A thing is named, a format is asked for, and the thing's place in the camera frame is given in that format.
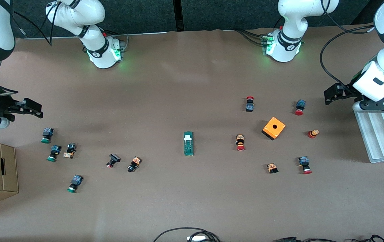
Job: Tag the red emergency button orange block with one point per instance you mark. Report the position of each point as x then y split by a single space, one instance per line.
240 142

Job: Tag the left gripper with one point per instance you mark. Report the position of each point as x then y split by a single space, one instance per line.
345 91

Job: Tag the beige black switch part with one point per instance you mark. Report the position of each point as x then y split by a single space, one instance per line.
69 150

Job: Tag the small orange contact block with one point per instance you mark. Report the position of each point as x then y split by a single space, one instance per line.
272 167

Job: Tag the orange push button enclosure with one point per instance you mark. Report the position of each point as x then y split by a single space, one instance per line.
274 128

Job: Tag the green terminal block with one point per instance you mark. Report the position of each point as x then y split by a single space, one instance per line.
188 144

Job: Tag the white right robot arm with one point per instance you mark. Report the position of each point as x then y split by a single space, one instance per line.
91 37

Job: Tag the red mushroom button blue block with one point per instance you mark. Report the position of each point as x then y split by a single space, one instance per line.
300 107
304 165

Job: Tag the red emergency button black block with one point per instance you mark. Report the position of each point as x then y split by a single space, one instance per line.
249 107

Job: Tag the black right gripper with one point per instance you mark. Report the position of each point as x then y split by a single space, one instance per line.
0 105

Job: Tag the green mushroom push button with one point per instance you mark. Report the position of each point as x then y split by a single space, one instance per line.
46 135
54 153
75 183

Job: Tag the red yellow button head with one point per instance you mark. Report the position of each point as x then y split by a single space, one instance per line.
313 133

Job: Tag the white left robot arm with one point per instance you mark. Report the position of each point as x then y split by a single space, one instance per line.
289 16

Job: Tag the black selector switch orange block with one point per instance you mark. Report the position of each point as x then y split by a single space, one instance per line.
134 164

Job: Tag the black vertical post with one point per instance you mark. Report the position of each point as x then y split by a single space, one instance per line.
177 15

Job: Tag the black square button red terminals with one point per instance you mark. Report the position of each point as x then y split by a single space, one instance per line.
113 160

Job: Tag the white ribbed tray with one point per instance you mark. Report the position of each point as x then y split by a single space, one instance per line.
383 141

